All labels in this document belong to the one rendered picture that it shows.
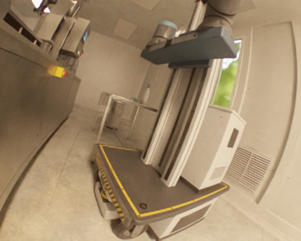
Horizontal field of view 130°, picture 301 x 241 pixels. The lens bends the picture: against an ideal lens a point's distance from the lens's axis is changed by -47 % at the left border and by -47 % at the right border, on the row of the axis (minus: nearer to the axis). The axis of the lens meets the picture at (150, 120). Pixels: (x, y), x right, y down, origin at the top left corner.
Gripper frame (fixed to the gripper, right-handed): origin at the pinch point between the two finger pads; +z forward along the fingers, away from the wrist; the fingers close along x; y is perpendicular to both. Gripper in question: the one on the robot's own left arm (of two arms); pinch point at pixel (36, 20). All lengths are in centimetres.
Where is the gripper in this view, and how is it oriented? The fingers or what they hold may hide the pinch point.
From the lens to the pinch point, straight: 120.7
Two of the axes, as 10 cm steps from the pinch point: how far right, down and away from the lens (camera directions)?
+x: 4.0, 2.2, -8.9
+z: -3.3, 9.4, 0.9
